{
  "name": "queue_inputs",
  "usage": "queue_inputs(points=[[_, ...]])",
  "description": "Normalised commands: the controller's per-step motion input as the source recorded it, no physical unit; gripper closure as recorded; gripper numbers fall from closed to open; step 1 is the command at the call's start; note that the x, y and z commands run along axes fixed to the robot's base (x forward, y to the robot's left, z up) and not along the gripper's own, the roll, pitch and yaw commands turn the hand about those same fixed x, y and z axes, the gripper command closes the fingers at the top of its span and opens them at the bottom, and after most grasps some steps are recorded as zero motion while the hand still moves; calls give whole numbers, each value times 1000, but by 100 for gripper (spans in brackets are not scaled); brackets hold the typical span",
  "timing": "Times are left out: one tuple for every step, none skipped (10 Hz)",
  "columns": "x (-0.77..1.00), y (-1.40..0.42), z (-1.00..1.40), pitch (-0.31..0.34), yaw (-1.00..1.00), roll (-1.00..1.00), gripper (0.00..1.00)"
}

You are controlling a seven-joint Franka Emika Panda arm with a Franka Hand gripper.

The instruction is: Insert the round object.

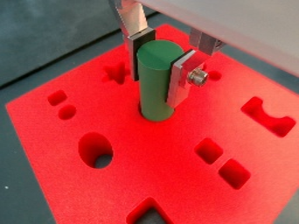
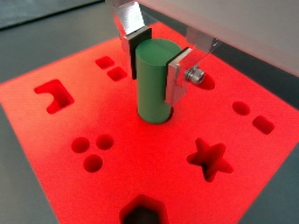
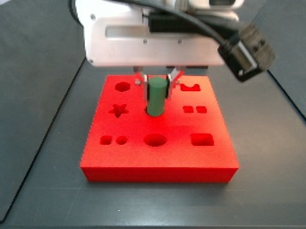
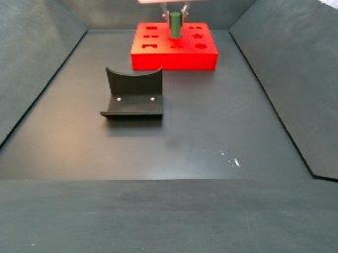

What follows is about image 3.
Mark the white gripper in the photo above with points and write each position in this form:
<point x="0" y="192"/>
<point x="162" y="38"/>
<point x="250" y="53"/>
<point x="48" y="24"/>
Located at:
<point x="124" y="37"/>

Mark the green cylinder peg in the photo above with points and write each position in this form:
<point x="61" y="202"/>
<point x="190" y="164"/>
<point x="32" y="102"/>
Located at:
<point x="156" y="96"/>

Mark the red shape sorter block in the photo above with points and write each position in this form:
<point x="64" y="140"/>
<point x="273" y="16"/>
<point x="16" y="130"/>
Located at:
<point x="182" y="146"/>

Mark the dark grey side panel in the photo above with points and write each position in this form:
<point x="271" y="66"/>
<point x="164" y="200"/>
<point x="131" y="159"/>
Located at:
<point x="41" y="53"/>

